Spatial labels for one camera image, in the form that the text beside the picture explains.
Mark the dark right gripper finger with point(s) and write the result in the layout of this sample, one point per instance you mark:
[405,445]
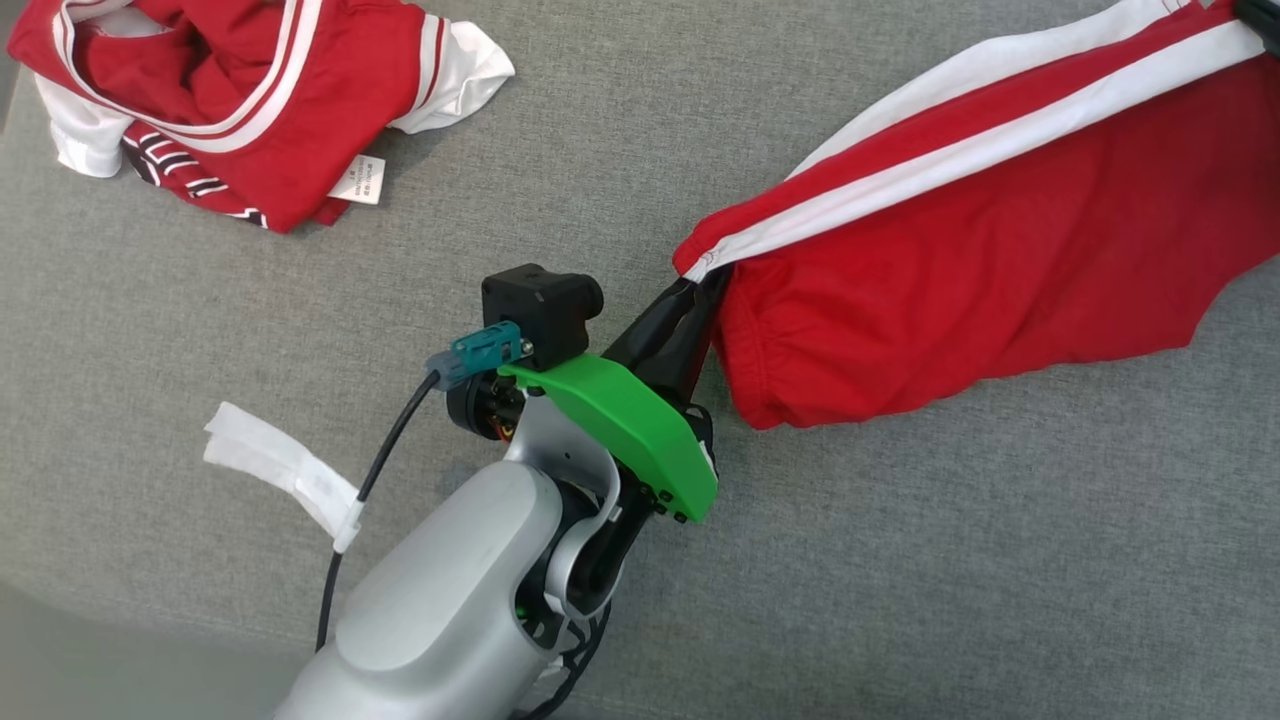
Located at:
[1262,20]

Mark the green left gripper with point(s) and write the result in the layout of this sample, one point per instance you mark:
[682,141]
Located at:
[640,430]

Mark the red shorts with white stripes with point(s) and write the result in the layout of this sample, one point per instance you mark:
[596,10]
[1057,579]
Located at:
[950,250]

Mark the red jersey with white sleeves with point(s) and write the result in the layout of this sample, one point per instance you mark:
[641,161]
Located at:
[250,90]

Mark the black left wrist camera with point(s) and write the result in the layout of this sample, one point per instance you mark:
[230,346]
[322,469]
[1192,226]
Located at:
[540,305]

